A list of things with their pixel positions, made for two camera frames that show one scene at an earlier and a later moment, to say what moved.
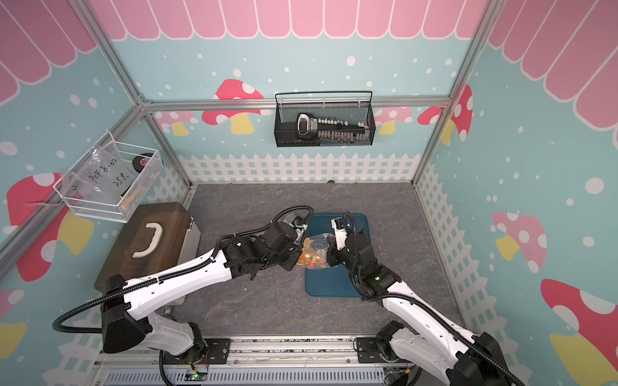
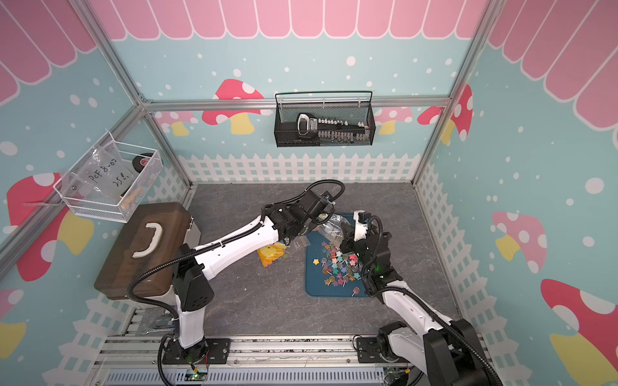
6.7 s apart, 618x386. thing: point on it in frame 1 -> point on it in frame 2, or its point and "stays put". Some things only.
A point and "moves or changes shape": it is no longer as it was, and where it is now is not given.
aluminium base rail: x=327 y=362 stays put
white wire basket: x=108 y=182 stays put
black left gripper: x=294 y=253 -> x=312 y=224
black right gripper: x=332 y=257 -> x=348 y=241
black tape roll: x=139 y=162 stays put
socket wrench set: x=331 y=130 stays put
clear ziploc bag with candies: x=315 y=251 moves or changes shape
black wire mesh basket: x=324 y=125 stays put
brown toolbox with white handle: x=158 y=237 stays put
